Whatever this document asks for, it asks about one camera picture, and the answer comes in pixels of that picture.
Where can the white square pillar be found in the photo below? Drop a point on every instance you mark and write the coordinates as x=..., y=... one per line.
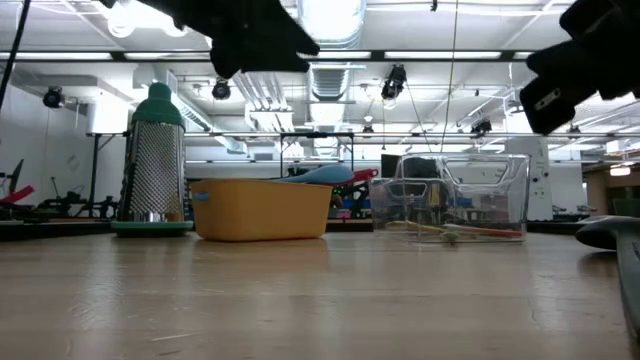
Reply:
x=537, y=180

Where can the orange plastic bin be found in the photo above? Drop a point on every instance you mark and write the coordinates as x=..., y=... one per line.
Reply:
x=260, y=210

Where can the silver ventilation duct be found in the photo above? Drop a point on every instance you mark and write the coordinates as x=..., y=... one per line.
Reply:
x=330, y=50

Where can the black ceiling spotlight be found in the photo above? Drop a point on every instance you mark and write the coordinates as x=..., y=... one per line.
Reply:
x=53, y=97
x=394, y=82
x=221, y=90
x=481, y=126

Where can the clear plastic storage bin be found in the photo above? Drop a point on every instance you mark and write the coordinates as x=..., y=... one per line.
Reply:
x=450, y=200

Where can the black aluminium frame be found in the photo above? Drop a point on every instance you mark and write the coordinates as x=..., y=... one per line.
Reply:
x=50, y=230

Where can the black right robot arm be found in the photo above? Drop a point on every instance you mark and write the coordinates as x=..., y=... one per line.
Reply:
x=605, y=20

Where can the blue silicone spoon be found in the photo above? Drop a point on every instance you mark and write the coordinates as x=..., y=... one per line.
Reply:
x=325, y=175

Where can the black background monitor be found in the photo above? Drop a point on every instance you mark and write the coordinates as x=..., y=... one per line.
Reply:
x=389, y=166

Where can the red and black machine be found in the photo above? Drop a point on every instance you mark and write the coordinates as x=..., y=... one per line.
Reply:
x=20, y=197

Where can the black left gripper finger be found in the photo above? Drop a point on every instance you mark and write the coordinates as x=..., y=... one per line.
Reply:
x=300, y=44
x=285, y=64

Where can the red slotted spoon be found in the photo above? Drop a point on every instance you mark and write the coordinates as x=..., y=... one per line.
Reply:
x=364, y=175

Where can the black slotted nylon spoon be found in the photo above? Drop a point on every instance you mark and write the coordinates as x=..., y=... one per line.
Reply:
x=625, y=250

